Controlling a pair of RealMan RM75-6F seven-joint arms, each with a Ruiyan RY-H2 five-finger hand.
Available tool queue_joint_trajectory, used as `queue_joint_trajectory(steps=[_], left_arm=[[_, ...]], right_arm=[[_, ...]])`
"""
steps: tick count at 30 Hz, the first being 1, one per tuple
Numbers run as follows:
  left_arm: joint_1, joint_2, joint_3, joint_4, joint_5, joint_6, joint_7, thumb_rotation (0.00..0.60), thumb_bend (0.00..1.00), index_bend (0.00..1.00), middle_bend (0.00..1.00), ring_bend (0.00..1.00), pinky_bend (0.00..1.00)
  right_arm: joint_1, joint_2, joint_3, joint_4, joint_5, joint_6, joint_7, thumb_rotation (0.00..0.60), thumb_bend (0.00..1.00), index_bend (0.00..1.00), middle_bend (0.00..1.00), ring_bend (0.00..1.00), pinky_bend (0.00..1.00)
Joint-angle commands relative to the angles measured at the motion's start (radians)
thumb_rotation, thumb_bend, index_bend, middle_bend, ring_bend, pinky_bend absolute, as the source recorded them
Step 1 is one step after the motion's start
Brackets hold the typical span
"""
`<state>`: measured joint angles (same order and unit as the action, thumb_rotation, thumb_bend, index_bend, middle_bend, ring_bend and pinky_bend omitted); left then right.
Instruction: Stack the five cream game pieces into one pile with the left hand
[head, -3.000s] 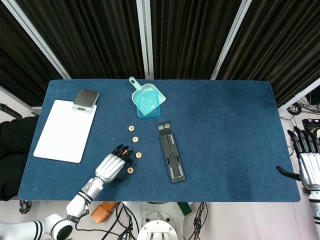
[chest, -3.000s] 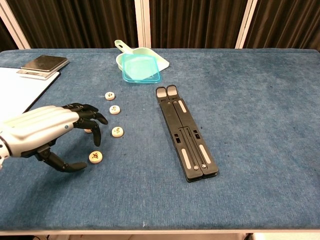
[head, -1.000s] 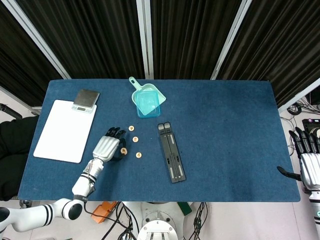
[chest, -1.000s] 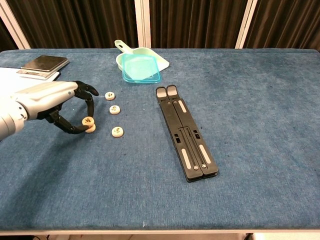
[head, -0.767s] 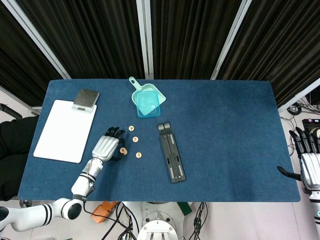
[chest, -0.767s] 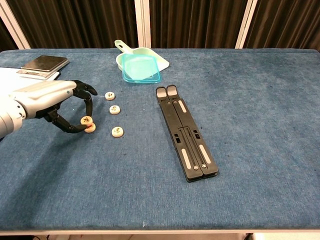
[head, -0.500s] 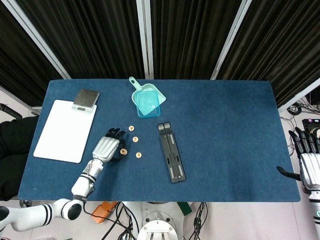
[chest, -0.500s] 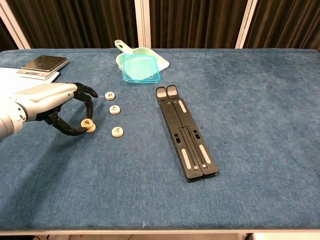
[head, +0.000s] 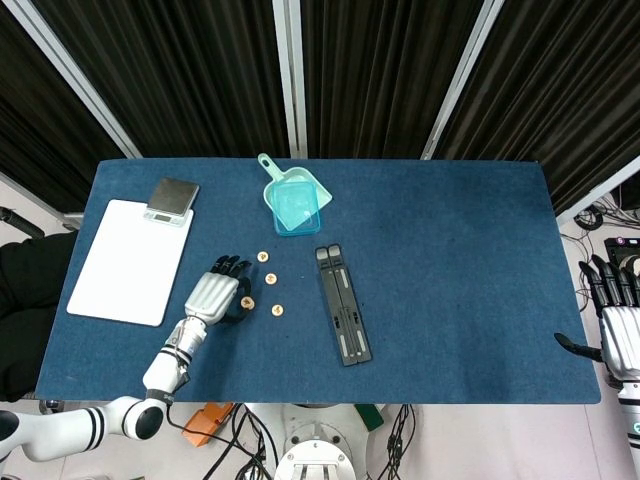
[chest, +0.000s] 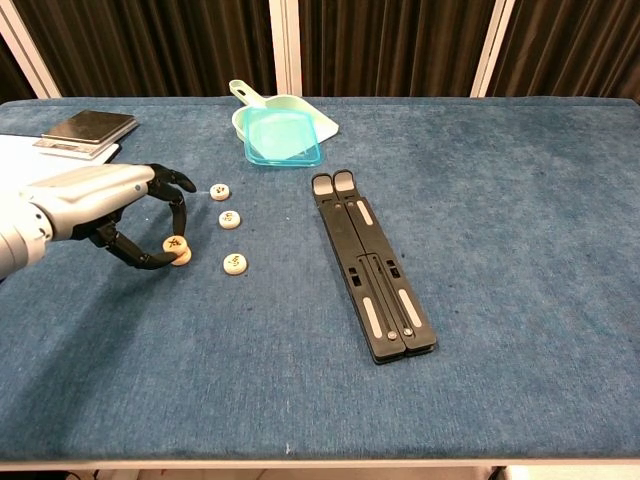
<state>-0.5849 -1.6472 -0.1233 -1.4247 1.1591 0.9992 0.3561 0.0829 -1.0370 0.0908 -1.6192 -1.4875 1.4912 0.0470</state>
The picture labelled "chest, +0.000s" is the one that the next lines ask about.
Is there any black folding laptop stand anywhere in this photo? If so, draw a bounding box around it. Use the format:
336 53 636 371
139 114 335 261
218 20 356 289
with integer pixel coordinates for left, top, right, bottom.
310 169 438 367

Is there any black pleated curtain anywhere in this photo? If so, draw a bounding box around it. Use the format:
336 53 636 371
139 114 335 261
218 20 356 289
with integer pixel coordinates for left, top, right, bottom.
0 33 39 104
487 0 640 105
298 0 497 99
10 0 277 99

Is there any light green plastic dustpan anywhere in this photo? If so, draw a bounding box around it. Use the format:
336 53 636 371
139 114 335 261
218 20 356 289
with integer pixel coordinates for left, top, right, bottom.
228 79 341 144

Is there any white frame post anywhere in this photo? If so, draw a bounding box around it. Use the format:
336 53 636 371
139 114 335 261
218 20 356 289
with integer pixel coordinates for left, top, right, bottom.
268 0 304 99
469 0 516 99
0 0 63 100

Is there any white rectangular board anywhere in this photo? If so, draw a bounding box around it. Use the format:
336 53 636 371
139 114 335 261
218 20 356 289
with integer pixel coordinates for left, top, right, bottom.
0 133 122 201

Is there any silver digital kitchen scale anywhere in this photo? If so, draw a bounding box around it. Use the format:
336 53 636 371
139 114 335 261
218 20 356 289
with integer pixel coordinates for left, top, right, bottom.
32 110 140 161

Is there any teal transparent plastic container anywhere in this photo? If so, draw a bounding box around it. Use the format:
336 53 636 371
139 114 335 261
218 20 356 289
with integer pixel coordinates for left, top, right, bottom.
243 107 326 171

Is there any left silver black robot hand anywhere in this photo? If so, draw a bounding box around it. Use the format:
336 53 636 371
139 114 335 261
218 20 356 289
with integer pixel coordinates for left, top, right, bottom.
19 162 198 272

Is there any blue tablecloth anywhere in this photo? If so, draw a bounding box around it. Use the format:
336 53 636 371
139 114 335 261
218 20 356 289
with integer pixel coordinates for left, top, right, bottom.
0 97 640 462

